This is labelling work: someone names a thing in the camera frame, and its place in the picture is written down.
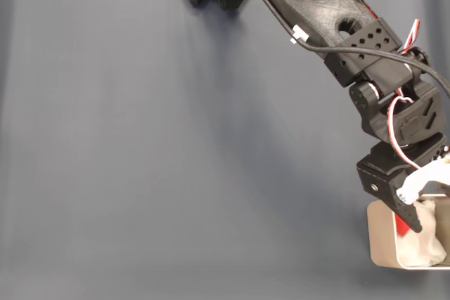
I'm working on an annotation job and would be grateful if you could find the red cube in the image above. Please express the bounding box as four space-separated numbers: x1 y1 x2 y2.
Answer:
395 216 411 240

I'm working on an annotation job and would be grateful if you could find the beige rectangular box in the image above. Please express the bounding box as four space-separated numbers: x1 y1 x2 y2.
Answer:
366 193 450 271

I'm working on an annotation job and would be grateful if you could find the white crumpled tissue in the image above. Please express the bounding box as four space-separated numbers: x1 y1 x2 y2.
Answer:
400 200 447 268

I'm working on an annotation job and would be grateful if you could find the blue-grey table mat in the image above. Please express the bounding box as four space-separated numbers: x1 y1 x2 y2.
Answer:
0 0 450 300

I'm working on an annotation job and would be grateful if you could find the white and red camera cable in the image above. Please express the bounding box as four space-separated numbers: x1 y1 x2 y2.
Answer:
385 95 423 171

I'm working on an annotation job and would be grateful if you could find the red white black servo cable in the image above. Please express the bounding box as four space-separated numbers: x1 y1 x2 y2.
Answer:
399 18 423 57

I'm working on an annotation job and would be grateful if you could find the white cable clip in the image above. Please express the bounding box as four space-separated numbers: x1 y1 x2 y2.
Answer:
290 25 310 45

